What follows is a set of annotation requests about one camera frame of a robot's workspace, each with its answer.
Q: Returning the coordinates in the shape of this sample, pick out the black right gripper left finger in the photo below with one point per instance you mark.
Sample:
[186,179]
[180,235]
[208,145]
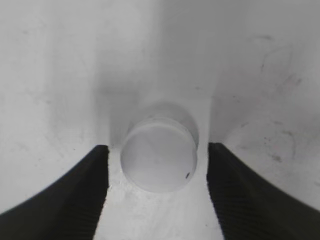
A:
[68,209]

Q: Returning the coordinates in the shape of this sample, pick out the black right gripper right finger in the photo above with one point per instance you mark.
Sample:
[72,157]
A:
[250,208]

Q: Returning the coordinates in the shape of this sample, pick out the white yogurt drink bottle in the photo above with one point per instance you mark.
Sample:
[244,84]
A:
[131,213]

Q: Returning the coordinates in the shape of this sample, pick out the white screw bottle cap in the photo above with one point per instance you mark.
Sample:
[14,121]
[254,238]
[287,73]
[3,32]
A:
[159,155]

